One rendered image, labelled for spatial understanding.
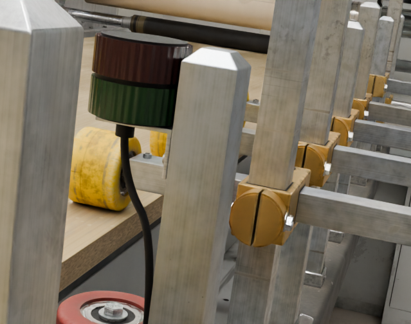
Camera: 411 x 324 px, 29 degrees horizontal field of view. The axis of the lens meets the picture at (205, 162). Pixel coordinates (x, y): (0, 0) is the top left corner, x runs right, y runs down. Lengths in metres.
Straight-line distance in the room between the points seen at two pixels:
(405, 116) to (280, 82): 0.81
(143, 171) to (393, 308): 2.21
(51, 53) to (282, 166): 0.50
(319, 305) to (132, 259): 0.31
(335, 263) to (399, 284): 1.52
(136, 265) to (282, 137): 0.42
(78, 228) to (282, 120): 0.22
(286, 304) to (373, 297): 2.05
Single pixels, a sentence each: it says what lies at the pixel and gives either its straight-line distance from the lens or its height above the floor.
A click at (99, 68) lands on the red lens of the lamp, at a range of 0.49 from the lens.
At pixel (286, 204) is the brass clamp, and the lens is 0.72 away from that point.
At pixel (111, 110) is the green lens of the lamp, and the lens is 0.48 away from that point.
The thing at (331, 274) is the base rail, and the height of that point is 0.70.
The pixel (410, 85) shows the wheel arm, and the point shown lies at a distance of 2.00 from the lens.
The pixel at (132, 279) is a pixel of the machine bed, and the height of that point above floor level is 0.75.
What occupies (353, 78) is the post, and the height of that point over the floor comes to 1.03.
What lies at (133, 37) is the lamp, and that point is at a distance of 0.49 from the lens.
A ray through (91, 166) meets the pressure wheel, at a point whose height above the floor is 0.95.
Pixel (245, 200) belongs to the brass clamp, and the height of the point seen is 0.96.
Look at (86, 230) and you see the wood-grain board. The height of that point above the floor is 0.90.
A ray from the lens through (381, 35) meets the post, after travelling 1.96.
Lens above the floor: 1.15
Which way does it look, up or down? 13 degrees down
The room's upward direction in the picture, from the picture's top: 8 degrees clockwise
